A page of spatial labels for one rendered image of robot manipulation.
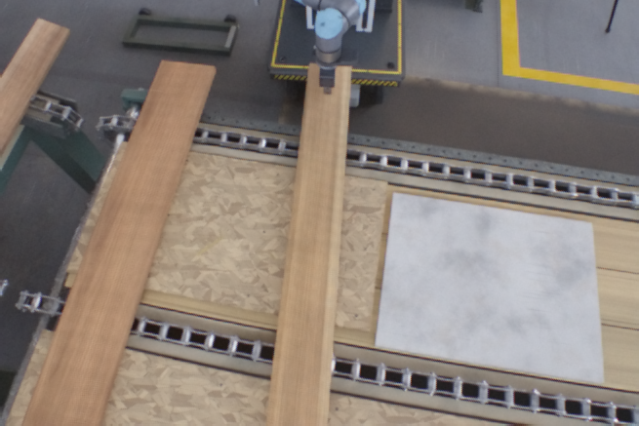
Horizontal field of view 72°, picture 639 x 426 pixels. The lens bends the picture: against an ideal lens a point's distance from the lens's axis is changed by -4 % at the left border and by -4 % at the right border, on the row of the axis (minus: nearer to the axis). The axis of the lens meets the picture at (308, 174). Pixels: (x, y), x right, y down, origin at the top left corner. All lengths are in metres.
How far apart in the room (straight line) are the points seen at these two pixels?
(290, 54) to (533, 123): 1.39
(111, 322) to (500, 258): 1.10
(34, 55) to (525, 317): 1.82
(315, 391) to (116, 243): 0.70
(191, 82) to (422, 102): 1.45
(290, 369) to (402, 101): 1.79
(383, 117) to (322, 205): 1.30
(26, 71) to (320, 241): 1.19
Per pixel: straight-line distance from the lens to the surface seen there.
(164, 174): 1.48
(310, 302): 1.27
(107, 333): 1.38
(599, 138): 2.91
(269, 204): 1.41
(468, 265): 1.40
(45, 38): 1.95
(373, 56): 2.42
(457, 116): 2.67
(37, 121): 1.83
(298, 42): 2.47
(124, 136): 1.74
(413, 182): 1.48
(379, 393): 1.31
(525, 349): 1.40
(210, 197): 1.46
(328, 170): 1.40
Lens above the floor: 2.12
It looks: 63 degrees down
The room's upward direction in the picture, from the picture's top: 4 degrees counter-clockwise
